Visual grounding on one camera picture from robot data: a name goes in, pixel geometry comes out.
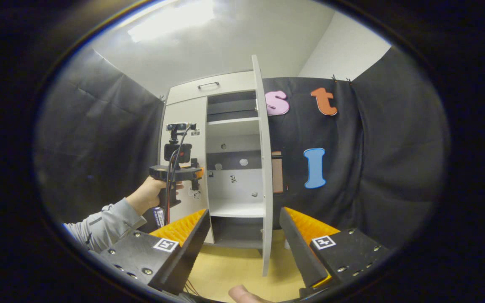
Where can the cabinet door with headphones sticker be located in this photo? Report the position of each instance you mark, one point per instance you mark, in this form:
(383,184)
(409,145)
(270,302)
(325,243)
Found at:
(263,168)

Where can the grey double-door shoe cabinet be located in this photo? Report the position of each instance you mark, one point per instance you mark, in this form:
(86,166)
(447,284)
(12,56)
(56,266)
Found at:
(234,208)

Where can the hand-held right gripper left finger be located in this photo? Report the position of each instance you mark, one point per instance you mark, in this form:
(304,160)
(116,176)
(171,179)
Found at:
(187,256)

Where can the black backdrop cloth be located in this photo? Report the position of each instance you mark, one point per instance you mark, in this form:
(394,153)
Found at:
(394,147)

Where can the grey cabinet drawer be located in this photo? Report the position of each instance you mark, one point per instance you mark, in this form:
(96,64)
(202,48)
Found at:
(234,84)

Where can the dark blue spine book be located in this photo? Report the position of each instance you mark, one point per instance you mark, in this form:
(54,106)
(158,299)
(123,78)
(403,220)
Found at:
(159,218)

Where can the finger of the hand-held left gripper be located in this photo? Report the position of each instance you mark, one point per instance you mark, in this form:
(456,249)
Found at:
(200,172)

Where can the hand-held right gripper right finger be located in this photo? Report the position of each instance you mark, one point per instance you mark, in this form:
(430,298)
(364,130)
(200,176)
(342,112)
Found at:
(299,252)

